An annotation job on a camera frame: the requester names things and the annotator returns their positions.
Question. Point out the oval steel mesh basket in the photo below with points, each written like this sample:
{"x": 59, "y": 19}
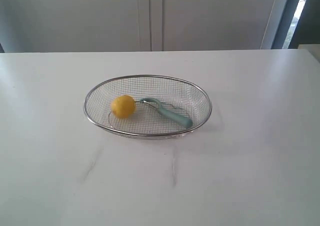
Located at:
{"x": 177, "y": 95}

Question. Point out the teal handled vegetable peeler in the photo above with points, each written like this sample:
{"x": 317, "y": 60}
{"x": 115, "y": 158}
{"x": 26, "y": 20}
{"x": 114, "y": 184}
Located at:
{"x": 154, "y": 103}

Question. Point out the yellow lemon with sticker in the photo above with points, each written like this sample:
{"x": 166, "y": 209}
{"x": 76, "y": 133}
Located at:
{"x": 123, "y": 106}

